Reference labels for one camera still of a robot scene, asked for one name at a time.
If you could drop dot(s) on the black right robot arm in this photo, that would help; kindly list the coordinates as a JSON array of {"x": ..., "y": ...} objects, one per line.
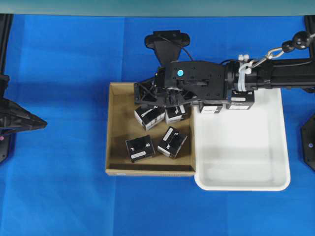
[{"x": 287, "y": 73}]

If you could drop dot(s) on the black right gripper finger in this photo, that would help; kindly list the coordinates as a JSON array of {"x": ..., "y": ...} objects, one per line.
[{"x": 175, "y": 97}]

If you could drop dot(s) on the black white small box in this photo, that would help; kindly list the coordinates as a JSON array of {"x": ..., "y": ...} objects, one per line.
[
  {"x": 241, "y": 100},
  {"x": 172, "y": 142},
  {"x": 206, "y": 108},
  {"x": 140, "y": 148},
  {"x": 150, "y": 116},
  {"x": 175, "y": 114}
]

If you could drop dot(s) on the blue table cloth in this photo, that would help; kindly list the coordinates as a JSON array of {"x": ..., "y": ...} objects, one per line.
[{"x": 54, "y": 182}]

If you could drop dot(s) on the white zip tie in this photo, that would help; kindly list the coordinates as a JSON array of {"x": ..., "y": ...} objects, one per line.
[{"x": 244, "y": 69}]

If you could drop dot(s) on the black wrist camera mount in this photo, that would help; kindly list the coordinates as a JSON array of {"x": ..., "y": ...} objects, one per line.
[{"x": 167, "y": 45}]

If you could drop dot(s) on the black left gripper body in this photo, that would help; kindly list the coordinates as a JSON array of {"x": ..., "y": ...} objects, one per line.
[{"x": 14, "y": 118}]

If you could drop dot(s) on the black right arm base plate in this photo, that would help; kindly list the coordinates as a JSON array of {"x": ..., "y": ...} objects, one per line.
[{"x": 308, "y": 142}]

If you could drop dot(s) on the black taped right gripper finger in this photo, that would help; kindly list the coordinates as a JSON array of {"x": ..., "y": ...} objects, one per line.
[{"x": 147, "y": 92}]

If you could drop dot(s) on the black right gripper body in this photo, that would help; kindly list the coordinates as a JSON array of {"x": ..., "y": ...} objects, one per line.
[{"x": 206, "y": 79}]

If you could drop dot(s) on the metal hook and ball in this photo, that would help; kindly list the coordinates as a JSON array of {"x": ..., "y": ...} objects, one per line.
[{"x": 300, "y": 41}]

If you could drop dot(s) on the teal backdrop board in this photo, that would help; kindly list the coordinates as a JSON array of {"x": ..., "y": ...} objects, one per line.
[{"x": 160, "y": 8}]

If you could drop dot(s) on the white plastic tray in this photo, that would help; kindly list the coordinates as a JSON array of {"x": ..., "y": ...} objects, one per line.
[{"x": 243, "y": 150}]

